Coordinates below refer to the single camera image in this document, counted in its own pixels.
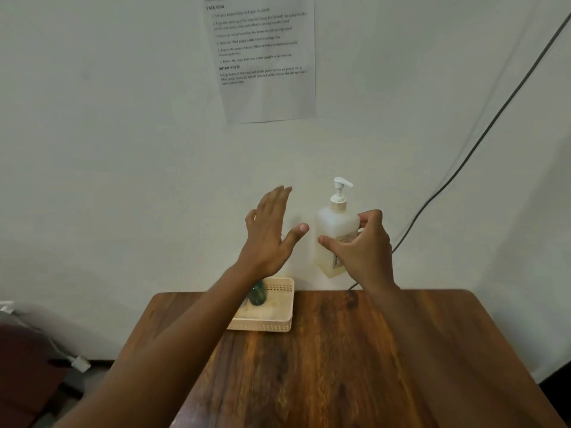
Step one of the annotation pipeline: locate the person's right forearm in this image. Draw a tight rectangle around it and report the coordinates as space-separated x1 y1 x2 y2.
366 283 568 428

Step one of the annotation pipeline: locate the white pump soap bottle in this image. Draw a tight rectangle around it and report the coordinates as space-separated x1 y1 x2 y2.
314 177 361 279

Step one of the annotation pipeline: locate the printed paper sheet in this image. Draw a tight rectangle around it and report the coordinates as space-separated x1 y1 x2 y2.
204 0 317 125

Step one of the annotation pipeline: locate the person's right hand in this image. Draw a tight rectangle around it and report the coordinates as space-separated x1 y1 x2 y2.
318 209 398 293

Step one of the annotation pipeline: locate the person's left hand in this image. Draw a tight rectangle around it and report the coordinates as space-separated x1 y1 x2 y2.
235 186 310 281

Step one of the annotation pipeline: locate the person's left forearm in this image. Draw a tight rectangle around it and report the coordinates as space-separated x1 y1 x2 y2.
53 262 265 428

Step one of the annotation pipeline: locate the dark red seat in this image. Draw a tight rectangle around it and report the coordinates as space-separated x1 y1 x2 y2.
0 324 72 428

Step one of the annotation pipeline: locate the beige plastic basket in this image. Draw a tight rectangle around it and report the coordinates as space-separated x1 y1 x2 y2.
226 276 295 333

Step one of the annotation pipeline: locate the dark green small bottle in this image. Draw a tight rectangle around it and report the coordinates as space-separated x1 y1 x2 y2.
247 281 268 307

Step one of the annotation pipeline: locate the white cable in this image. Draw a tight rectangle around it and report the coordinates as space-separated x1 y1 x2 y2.
0 300 72 362

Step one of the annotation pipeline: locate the black cable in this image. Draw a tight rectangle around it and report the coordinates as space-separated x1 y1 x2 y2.
347 12 571 291

